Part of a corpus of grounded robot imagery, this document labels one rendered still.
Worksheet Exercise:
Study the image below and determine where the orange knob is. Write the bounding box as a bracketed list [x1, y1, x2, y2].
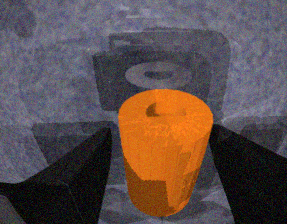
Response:
[119, 89, 214, 217]

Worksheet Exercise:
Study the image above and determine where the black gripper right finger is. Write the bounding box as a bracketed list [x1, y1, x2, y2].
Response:
[208, 124, 287, 224]

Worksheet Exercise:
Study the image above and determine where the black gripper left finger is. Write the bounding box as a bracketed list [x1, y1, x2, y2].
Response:
[0, 127, 112, 224]

